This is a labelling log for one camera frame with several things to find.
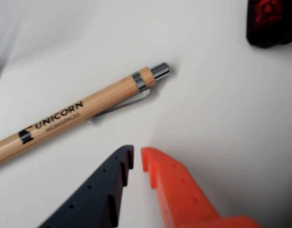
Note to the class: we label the black object with red pattern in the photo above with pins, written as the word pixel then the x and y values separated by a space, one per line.
pixel 271 22

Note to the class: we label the bamboo ballpoint pen Unicorn print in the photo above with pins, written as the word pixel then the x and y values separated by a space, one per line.
pixel 77 111

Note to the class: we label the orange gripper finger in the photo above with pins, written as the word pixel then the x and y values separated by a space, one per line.
pixel 181 194

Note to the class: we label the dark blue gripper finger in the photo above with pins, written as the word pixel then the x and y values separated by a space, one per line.
pixel 93 197

